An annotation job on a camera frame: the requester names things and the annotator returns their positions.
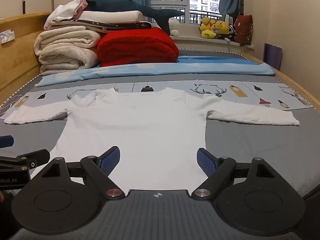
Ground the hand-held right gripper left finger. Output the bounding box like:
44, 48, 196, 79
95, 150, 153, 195
32, 145, 126, 201

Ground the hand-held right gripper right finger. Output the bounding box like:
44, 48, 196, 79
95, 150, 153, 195
191, 148, 279, 201

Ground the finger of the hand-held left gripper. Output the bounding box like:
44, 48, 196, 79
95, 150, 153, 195
0, 135, 14, 149
0, 149, 50, 171

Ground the white towel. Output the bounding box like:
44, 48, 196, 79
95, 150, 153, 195
4, 87, 300, 193

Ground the printed grey bed sheet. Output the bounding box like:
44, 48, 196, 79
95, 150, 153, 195
0, 79, 320, 205

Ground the grey mattress with woven trim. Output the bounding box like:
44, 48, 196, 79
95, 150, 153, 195
0, 47, 284, 110

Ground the wooden headboard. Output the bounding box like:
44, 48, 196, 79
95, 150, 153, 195
0, 11, 54, 99

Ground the tissue pack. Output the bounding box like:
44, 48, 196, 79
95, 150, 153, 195
0, 29, 16, 45

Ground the cream folded quilt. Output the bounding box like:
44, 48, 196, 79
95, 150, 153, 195
34, 26, 101, 77

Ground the red folded blanket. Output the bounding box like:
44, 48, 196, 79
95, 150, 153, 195
97, 27, 180, 67

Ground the purple bag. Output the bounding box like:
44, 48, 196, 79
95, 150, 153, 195
264, 43, 283, 71

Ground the black and white striped toy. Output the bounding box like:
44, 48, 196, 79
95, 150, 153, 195
227, 25, 237, 42

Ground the dark patterned folded cloth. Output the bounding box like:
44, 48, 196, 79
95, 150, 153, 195
49, 19, 152, 33

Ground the yellow and blue plush toy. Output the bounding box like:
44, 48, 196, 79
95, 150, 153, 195
214, 21, 231, 41

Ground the dark red cushion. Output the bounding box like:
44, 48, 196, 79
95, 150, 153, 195
235, 14, 253, 47

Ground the white plush toy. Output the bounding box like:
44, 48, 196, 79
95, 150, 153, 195
168, 17, 181, 36

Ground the pink and white cloth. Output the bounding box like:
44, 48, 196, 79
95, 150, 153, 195
44, 0, 88, 30

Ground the white pillow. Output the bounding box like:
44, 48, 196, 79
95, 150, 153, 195
74, 10, 148, 25

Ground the dark teal shark plush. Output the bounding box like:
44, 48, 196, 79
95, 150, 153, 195
84, 0, 187, 36

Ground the wooden bed side rail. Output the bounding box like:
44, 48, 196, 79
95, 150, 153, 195
241, 52, 320, 108

